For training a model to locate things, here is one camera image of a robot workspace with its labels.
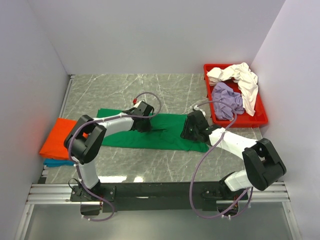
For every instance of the green t shirt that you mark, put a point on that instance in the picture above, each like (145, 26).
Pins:
(165, 134)

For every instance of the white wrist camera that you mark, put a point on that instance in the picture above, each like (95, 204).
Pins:
(136, 103)
(197, 108)

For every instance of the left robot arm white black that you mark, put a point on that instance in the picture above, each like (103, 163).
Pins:
(84, 141)

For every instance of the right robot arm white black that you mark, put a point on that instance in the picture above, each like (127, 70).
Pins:
(262, 164)

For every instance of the white t shirt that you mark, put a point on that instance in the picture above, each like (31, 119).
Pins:
(246, 80)

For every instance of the lilac t shirt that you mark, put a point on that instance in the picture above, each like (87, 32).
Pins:
(226, 102)

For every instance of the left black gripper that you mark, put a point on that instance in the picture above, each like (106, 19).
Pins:
(144, 125)

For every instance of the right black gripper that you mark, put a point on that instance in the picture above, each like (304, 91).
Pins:
(189, 128)

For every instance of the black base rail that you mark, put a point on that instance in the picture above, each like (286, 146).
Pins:
(144, 196)

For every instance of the folded orange t shirt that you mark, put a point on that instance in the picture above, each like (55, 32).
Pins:
(53, 147)

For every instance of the folded teal t shirt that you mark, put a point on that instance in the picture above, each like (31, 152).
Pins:
(54, 163)

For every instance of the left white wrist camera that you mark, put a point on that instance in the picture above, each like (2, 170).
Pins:
(136, 103)

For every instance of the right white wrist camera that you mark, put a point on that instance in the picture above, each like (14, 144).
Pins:
(197, 108)

